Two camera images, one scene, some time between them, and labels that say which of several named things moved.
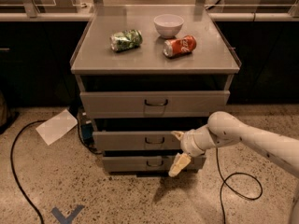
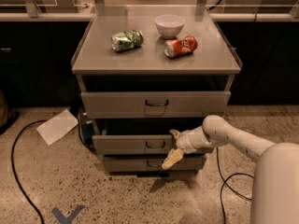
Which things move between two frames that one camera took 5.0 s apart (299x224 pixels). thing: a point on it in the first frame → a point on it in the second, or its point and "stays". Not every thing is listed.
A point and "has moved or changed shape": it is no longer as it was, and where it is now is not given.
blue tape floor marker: [71, 217] stays
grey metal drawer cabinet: [147, 72] stays
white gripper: [188, 143] → [184, 142]
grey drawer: [137, 140] has moved or changed shape
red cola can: [178, 47] stays
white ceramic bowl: [168, 25] stays
